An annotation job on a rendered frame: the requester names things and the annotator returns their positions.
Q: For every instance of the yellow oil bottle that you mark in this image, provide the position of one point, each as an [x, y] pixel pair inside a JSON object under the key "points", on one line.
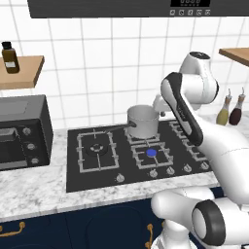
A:
{"points": [[223, 115]]}

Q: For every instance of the black toaster oven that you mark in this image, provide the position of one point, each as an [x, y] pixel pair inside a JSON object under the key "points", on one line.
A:
{"points": [[19, 142]]}

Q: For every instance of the navy cupboard door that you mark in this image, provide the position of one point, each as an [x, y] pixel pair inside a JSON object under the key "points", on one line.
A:
{"points": [[110, 227], [35, 233]]}

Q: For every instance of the brown bottle with white label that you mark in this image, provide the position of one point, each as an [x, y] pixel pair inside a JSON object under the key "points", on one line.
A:
{"points": [[10, 58]]}

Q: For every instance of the blue burner flame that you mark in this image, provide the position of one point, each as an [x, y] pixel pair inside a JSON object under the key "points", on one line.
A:
{"points": [[151, 153]]}

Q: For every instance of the silver toaster oven knob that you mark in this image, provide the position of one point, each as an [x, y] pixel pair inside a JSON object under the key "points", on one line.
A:
{"points": [[30, 146], [26, 131], [34, 160]]}

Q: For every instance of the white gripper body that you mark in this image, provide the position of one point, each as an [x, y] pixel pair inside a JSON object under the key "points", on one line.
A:
{"points": [[160, 103]]}

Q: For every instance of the black gas hob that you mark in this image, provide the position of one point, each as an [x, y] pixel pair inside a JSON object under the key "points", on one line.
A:
{"points": [[97, 175]]}

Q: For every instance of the dark range hood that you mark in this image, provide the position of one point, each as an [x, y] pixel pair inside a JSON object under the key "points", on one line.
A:
{"points": [[113, 8]]}

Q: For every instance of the dark red vinegar bottle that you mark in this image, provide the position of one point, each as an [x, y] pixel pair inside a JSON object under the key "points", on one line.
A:
{"points": [[235, 115]]}

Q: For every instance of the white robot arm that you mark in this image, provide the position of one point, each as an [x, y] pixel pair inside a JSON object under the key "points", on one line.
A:
{"points": [[227, 152]]}

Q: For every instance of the silver hob knob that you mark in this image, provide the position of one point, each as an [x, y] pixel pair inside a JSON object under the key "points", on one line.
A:
{"points": [[120, 177], [204, 165], [153, 173], [187, 168], [170, 170]]}

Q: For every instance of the wooden wall shelf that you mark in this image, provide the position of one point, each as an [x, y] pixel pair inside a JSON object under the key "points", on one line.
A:
{"points": [[236, 55], [22, 73]]}

